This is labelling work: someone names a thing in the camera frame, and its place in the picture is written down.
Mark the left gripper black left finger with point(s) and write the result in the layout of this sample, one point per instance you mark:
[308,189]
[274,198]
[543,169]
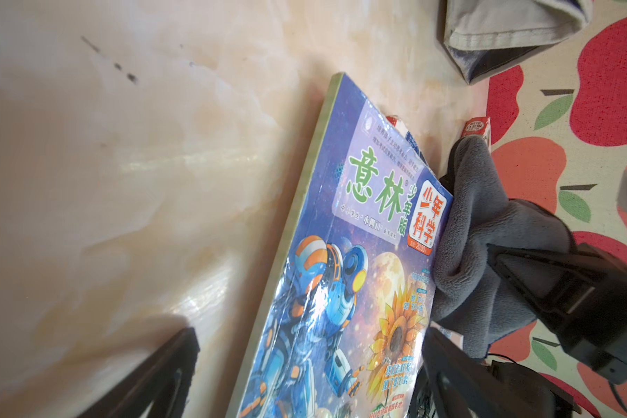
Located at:
[159,387]

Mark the red black manga book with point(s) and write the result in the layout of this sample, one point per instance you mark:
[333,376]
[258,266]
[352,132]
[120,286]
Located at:
[405,132]

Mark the cream printed canvas bag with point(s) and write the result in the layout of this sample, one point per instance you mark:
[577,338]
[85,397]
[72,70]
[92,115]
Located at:
[484,37]

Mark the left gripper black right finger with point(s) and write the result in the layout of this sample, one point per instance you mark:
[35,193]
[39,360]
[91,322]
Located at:
[462,388]

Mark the grey green microfibre cloth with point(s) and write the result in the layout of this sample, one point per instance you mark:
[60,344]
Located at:
[471,298]

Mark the blue robot sunflower magazine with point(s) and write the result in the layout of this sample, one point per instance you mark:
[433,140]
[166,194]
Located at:
[349,297]

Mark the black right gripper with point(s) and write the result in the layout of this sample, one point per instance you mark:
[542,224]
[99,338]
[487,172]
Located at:
[582,296]

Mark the red green cover book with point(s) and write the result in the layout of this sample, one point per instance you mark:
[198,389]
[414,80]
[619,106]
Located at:
[478,126]

